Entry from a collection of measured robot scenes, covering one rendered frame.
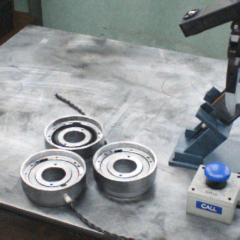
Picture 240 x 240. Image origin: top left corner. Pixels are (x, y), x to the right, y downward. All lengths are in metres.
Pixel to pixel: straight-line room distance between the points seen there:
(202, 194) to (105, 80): 0.44
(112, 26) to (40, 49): 1.41
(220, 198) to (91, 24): 2.02
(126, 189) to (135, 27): 1.86
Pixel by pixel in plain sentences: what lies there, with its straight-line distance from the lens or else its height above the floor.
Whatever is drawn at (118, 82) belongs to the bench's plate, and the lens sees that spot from 1.28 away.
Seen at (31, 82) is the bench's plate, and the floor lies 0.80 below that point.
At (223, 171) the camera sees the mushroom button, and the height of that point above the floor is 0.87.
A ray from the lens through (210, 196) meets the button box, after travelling 0.93.
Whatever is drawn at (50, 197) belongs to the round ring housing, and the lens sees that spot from 0.95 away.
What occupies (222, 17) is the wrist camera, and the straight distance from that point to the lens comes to 0.93.
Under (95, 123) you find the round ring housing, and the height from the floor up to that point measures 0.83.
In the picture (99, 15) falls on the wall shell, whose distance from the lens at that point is 2.83.
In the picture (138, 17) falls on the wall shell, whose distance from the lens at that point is 2.75.
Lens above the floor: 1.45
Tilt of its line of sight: 32 degrees down
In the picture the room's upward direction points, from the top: 1 degrees counter-clockwise
